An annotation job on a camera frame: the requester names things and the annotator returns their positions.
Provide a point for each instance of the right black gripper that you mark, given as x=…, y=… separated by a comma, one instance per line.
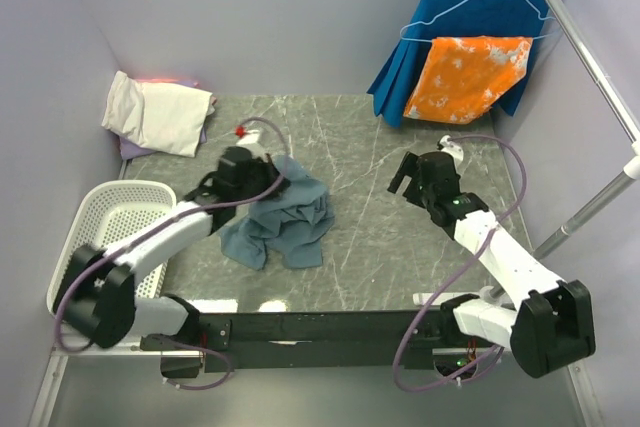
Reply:
x=410, y=167

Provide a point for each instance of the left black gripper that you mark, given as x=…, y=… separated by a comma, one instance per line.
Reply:
x=269, y=167

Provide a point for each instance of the grey-blue t shirt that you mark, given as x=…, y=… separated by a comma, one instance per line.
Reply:
x=292, y=224

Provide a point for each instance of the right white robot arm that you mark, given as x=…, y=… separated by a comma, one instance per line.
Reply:
x=546, y=322

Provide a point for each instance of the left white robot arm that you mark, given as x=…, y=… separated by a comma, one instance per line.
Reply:
x=97, y=294

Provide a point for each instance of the white folded t shirt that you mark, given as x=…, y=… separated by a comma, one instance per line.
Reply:
x=165, y=117

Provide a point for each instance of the orange white tie-dye cloth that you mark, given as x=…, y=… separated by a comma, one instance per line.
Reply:
x=463, y=77

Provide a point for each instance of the pink folded t shirt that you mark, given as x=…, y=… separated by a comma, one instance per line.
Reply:
x=182, y=82

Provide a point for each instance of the white plastic laundry basket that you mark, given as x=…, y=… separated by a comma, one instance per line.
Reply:
x=109, y=213

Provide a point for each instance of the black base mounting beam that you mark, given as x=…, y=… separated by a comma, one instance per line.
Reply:
x=317, y=339

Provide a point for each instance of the blue pleated skirt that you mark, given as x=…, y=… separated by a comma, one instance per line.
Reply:
x=398, y=76

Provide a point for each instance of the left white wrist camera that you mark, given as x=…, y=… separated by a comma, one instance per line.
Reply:
x=250, y=139

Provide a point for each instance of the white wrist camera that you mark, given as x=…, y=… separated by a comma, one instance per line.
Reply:
x=447, y=145
x=250, y=139

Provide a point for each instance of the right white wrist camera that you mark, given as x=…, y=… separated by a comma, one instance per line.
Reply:
x=447, y=145

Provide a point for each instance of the light blue wire hanger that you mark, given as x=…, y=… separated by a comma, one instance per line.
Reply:
x=473, y=18

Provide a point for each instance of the silver clothes rack frame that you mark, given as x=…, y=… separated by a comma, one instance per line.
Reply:
x=577, y=129

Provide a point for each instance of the aluminium rail frame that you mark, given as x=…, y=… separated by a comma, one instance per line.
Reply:
x=107, y=385

